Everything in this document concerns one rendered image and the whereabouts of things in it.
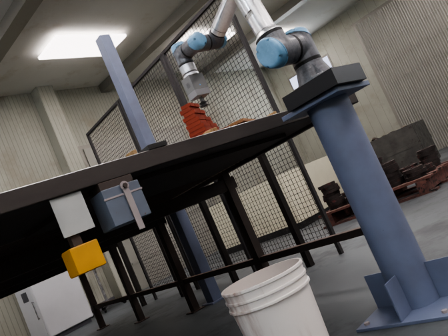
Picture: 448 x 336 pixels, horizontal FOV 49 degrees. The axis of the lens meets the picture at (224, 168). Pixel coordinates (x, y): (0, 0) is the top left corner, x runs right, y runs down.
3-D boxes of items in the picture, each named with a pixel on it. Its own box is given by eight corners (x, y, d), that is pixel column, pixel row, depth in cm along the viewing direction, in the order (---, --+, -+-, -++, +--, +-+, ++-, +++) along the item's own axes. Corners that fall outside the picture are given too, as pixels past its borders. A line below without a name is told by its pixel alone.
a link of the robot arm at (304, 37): (326, 52, 194) (311, 22, 195) (306, 56, 186) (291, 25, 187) (305, 67, 203) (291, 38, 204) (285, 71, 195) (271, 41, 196)
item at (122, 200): (159, 221, 156) (137, 170, 157) (121, 237, 147) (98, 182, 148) (143, 229, 164) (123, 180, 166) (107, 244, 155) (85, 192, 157)
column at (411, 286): (483, 275, 187) (385, 72, 195) (454, 319, 159) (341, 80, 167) (395, 292, 213) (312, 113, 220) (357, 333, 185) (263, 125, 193)
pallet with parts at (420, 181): (435, 191, 462) (413, 144, 467) (321, 230, 553) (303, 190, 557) (463, 170, 532) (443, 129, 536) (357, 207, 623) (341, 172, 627)
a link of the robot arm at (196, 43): (209, 28, 220) (195, 41, 228) (190, 31, 213) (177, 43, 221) (216, 44, 219) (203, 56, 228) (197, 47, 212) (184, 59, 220)
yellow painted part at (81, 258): (107, 263, 143) (77, 189, 145) (79, 275, 137) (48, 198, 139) (97, 267, 149) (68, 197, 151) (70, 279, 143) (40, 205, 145)
